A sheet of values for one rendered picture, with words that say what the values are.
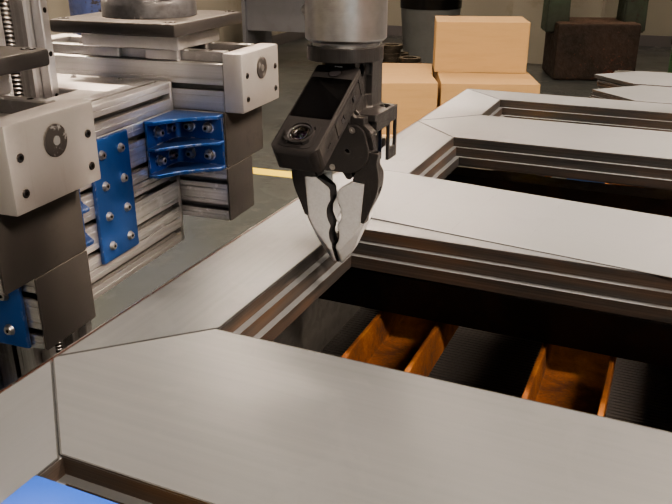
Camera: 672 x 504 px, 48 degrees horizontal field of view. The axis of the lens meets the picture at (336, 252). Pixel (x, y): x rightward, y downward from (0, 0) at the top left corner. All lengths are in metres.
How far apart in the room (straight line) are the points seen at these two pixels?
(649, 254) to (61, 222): 0.63
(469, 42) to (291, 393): 4.13
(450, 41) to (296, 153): 3.98
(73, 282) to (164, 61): 0.45
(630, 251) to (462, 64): 3.83
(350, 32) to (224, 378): 0.32
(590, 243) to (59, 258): 0.58
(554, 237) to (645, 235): 0.10
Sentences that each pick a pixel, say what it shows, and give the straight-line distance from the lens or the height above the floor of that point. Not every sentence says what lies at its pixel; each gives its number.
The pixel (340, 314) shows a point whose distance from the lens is 1.26.
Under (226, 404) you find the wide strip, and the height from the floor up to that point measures 0.86.
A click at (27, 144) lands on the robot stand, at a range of 0.80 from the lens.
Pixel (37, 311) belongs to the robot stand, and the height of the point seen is 0.77.
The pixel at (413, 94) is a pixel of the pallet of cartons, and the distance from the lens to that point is 4.25.
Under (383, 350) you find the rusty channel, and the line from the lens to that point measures 0.95.
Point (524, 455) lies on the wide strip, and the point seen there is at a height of 0.86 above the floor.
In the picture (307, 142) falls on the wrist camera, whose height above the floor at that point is 1.00.
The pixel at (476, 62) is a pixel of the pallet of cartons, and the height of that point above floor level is 0.48.
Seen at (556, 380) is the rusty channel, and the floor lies 0.68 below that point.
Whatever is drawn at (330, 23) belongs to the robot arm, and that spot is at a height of 1.09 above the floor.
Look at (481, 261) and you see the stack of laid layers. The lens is 0.81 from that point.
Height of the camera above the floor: 1.16
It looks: 23 degrees down
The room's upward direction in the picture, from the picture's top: straight up
